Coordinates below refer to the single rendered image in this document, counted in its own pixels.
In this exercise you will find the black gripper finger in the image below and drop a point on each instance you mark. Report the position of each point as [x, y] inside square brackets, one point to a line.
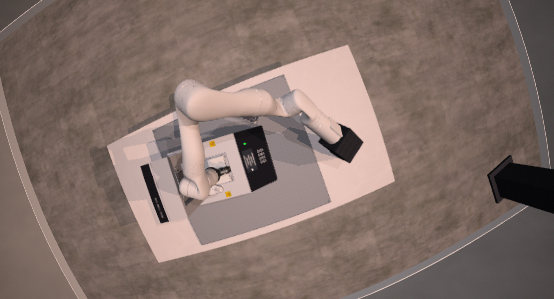
[225, 170]

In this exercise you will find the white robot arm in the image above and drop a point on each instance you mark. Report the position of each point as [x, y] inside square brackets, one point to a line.
[197, 103]

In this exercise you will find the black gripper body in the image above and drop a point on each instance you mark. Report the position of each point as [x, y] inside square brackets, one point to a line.
[218, 172]

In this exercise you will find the dark grey benchtop machine with lid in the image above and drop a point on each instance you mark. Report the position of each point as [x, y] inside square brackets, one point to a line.
[246, 152]

